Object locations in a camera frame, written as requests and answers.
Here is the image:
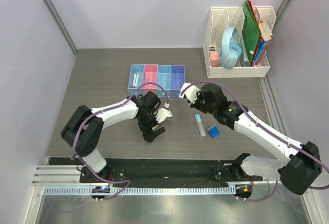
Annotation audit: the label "white slotted cable duct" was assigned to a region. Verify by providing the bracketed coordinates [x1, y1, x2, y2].
[43, 185, 236, 196]

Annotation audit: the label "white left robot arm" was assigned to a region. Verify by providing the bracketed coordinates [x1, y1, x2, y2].
[61, 91, 172, 182]

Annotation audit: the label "white mesh file organizer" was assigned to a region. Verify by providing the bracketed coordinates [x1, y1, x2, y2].
[203, 2, 276, 78]

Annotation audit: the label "light blue headphones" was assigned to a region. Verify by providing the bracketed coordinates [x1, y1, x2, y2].
[220, 27, 242, 69]

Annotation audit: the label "blue capped highlighter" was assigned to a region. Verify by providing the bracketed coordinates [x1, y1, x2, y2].
[195, 114, 206, 137]

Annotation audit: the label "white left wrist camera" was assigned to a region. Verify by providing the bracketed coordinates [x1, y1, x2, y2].
[155, 108, 173, 124]

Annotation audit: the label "aluminium rail frame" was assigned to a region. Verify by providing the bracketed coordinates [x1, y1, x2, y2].
[31, 74, 314, 186]

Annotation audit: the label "green folder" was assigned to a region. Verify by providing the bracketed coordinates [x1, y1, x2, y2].
[241, 0, 261, 62]

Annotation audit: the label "blue pencil sharpener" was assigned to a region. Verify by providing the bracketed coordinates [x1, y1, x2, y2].
[207, 125, 220, 138]

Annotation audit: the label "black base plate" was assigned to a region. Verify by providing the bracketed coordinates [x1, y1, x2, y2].
[79, 157, 263, 184]

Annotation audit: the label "white pink-tipped pen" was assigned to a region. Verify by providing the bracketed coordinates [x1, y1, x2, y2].
[132, 73, 138, 88]

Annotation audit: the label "red folder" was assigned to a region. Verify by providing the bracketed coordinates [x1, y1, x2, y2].
[247, 0, 263, 63]

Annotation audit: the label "pink cube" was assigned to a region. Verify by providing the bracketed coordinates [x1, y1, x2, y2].
[209, 51, 220, 67]

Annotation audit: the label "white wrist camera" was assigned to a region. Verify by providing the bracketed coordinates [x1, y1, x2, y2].
[179, 83, 200, 104]
[155, 108, 173, 124]

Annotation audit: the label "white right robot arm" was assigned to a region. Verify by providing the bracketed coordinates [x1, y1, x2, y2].
[180, 82, 324, 195]

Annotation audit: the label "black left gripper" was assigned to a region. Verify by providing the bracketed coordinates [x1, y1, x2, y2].
[137, 108, 165, 142]

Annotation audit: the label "blue pink drawer organizer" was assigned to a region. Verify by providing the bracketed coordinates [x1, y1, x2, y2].
[127, 64, 185, 98]

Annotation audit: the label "white brown-capped pen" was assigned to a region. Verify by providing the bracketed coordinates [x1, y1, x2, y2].
[134, 73, 140, 88]

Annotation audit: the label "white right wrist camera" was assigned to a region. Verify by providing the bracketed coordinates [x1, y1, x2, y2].
[179, 83, 200, 104]

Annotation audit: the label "books in organizer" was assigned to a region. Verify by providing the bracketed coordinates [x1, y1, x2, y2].
[254, 20, 272, 65]

